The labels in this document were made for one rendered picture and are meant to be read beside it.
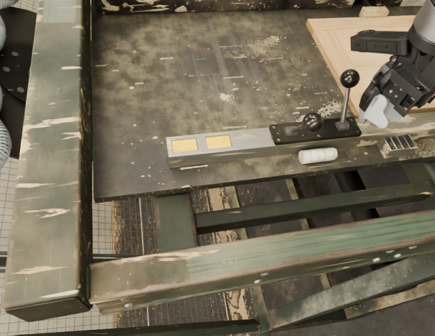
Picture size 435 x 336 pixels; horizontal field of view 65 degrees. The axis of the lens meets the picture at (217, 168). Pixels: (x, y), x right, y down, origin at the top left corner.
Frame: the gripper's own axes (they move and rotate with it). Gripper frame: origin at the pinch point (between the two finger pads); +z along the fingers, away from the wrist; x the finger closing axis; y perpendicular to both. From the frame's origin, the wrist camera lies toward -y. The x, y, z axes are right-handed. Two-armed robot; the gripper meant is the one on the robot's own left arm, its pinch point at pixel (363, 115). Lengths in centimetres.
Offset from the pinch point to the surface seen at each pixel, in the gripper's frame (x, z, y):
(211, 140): -25.9, 8.3, -13.5
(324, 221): 80, 163, -12
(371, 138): 6.9, 9.3, 1.8
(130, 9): -21, 11, -65
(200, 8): -3, 11, -58
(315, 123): -12.7, -3.2, -1.3
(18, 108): -60, 50, -83
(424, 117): 22.4, 8.2, 3.6
